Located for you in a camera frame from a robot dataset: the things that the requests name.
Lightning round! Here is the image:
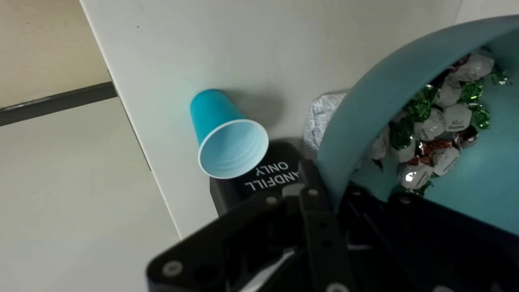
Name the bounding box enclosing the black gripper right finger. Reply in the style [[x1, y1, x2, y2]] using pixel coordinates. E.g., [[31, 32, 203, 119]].
[[338, 184, 519, 292]]

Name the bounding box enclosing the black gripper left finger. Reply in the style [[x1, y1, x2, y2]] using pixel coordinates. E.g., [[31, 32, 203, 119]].
[[145, 161, 354, 292]]

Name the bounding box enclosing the teal green bowl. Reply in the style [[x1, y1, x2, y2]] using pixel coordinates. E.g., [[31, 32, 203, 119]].
[[315, 15, 519, 238]]

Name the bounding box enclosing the silver wrapped candy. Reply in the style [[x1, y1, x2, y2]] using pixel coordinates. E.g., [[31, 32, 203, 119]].
[[399, 163, 435, 192], [414, 111, 448, 144], [430, 145, 461, 178], [441, 103, 474, 134], [456, 53, 497, 84], [435, 80, 464, 109]]

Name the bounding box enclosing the blue plastic cup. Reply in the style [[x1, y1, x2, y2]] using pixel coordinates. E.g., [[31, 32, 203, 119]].
[[188, 88, 271, 182]]

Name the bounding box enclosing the green wrapped candy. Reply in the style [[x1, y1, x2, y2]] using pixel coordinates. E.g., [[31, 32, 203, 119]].
[[469, 105, 493, 132], [404, 88, 437, 124], [388, 119, 415, 152], [459, 80, 485, 105]]

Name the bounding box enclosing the dark baseboard strip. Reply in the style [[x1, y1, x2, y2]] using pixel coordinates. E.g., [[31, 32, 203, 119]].
[[0, 80, 119, 129]]

